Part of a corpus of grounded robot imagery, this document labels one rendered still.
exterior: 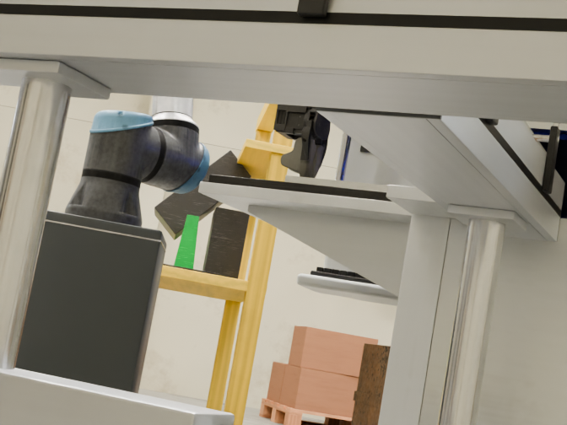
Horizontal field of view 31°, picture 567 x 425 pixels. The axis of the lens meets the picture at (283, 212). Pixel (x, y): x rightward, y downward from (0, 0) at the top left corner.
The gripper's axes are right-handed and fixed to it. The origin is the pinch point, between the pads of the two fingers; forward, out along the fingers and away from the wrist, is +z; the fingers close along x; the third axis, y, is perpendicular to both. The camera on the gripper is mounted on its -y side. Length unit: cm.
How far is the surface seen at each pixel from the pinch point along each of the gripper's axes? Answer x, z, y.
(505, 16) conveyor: 95, 2, -55
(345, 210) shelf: 9.0, 5.5, -11.5
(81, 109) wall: -677, -172, 558
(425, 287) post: 12.6, 16.7, -28.4
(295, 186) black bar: 8.2, 2.2, -1.4
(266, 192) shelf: 11.1, 4.3, 2.6
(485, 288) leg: 34, 18, -43
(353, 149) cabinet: -86, -26, 26
